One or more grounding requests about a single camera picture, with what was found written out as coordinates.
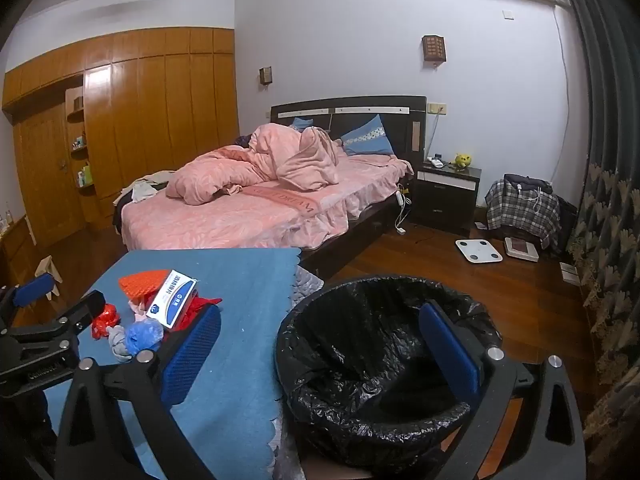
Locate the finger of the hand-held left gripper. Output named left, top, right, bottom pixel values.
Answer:
left=0, top=273, right=55, bottom=333
left=9, top=291, right=107, bottom=353

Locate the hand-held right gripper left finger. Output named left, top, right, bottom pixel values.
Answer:
left=55, top=304, right=222, bottom=480

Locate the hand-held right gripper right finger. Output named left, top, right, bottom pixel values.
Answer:
left=418, top=301, right=586, bottom=480

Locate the red plastic bag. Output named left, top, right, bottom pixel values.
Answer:
left=90, top=305, right=122, bottom=341

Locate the grey knotted rag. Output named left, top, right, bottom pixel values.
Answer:
left=106, top=325, right=133, bottom=363

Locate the red cloth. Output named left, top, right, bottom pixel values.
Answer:
left=175, top=296, right=223, bottom=333

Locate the blue plastic bag wad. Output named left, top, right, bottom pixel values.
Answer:
left=124, top=321, right=165, bottom=356

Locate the white and blue carton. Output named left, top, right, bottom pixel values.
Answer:
left=148, top=270, right=200, bottom=331

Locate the orange mesh foam sheet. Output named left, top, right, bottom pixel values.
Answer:
left=118, top=270, right=173, bottom=306

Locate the trash bin with black bag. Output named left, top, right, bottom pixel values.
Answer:
left=275, top=276, right=503, bottom=471

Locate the beige wooden stool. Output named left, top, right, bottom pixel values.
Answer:
left=35, top=255, right=63, bottom=301

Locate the wooden low cabinet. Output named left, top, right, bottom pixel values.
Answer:
left=0, top=212, right=38, bottom=311

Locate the blue tablecloth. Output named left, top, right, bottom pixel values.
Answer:
left=42, top=247, right=303, bottom=480

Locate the white bathroom scale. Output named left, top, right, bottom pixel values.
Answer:
left=455, top=238, right=504, bottom=264

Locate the scale with brown top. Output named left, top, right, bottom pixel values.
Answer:
left=502, top=236, right=541, bottom=262

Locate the grey quilted pad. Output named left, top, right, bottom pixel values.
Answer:
left=292, top=265, right=326, bottom=301

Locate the pile of light clothes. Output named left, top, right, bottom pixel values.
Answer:
left=120, top=170, right=176, bottom=206

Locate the bed with pink sheet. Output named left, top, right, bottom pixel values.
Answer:
left=114, top=152, right=416, bottom=266

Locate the dark nightstand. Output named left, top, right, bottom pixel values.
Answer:
left=410, top=160, right=483, bottom=238

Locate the plaid cloth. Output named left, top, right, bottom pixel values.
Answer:
left=486, top=179, right=562, bottom=251

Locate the black bag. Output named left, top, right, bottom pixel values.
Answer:
left=555, top=195, right=581, bottom=256

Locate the dark jacket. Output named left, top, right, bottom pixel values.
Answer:
left=502, top=173, right=556, bottom=196

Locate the wooden wardrobe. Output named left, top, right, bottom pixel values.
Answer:
left=0, top=27, right=238, bottom=251

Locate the pink duvet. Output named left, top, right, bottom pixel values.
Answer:
left=165, top=122, right=346, bottom=206

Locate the blue pillow with white band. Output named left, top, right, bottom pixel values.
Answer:
left=340, top=114, right=396, bottom=157

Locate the dark patterned curtain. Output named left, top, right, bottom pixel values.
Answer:
left=552, top=0, right=640, bottom=461

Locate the dark wooden headboard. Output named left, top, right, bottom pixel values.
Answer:
left=270, top=96, right=427, bottom=161

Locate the large wooden wall lamp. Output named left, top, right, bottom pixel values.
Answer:
left=421, top=35, right=446, bottom=68

